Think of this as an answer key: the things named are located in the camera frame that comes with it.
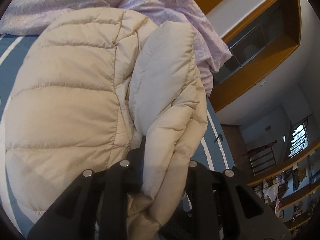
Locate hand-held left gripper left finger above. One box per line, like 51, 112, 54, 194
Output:
27, 135, 147, 240

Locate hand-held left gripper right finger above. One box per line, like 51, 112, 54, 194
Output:
160, 160, 292, 240

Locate cream down jacket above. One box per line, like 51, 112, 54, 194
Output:
4, 7, 208, 240

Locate hanging clothes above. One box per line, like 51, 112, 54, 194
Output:
255, 177, 288, 213

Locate brown wooden door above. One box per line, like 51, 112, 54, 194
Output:
220, 124, 250, 170

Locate wooden shelves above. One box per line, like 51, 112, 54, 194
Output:
247, 140, 320, 230

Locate barred window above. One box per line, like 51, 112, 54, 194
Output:
287, 125, 308, 158

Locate wooden wardrobe with glass doors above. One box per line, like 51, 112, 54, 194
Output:
186, 0, 302, 113

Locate pink floral duvet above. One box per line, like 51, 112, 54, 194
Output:
0, 0, 233, 98

